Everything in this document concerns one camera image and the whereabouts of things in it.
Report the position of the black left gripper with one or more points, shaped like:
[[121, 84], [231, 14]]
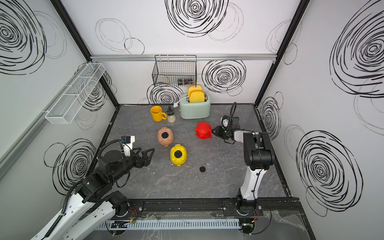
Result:
[[146, 161]]

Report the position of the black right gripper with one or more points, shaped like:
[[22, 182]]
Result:
[[219, 129]]

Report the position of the red piggy bank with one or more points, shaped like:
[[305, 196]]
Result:
[[203, 130]]

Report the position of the pink piggy bank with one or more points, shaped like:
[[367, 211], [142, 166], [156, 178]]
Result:
[[169, 140]]

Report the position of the yellow piggy bank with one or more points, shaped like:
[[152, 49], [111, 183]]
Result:
[[183, 159]]

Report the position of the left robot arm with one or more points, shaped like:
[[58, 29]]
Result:
[[91, 201]]

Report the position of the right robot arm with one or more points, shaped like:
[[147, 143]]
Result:
[[259, 156]]

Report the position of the mint green toaster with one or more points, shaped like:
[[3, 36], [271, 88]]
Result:
[[199, 110]]

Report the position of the yellow toast slice front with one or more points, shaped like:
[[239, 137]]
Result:
[[196, 96]]

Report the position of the yellow toast slice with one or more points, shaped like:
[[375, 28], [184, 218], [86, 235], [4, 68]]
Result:
[[196, 96], [194, 88]]

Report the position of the yellow ceramic mug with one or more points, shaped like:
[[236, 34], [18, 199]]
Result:
[[157, 114]]

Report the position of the yellow toast slice rear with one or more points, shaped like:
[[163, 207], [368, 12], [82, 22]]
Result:
[[194, 88]]

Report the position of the glass sugar jar with spoon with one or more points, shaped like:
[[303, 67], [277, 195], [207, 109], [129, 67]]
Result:
[[171, 114]]

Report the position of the dark item in basket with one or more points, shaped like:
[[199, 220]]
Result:
[[185, 82]]

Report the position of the black wire basket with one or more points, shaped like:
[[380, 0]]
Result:
[[169, 68]]

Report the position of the white slotted cable duct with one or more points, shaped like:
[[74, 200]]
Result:
[[194, 224]]

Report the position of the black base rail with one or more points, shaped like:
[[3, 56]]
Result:
[[226, 206]]

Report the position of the white wire shelf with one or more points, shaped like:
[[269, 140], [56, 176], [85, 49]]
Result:
[[83, 92]]

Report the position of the black corner frame post right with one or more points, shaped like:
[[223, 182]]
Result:
[[303, 4]]

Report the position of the black corner frame post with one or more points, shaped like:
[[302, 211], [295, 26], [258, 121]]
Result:
[[303, 4], [66, 19]]

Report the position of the black corner frame post left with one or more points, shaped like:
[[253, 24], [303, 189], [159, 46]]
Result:
[[66, 19]]

